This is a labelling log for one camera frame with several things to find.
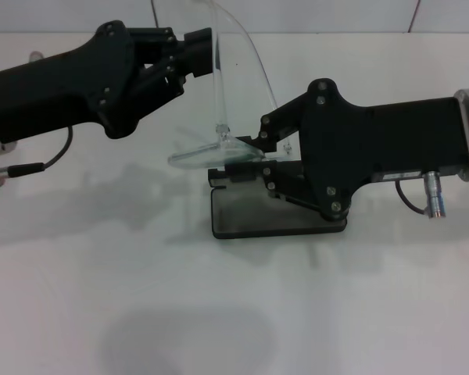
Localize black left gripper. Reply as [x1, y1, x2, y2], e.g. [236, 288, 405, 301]
[0, 21, 157, 145]

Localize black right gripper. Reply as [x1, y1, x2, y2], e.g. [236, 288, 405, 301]
[224, 77, 469, 222]

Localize black glasses case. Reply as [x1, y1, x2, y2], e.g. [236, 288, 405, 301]
[207, 158, 349, 241]

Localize clear transparent glasses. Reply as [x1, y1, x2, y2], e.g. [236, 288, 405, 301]
[150, 0, 295, 172]

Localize left gripper cable with connector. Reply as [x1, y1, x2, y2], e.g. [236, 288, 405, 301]
[0, 127, 75, 189]

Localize gripper cable with connector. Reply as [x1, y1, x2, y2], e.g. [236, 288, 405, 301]
[0, 127, 75, 189]
[393, 170, 449, 220]

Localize right gripper cable with connector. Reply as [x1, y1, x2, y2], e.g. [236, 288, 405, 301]
[393, 170, 449, 220]

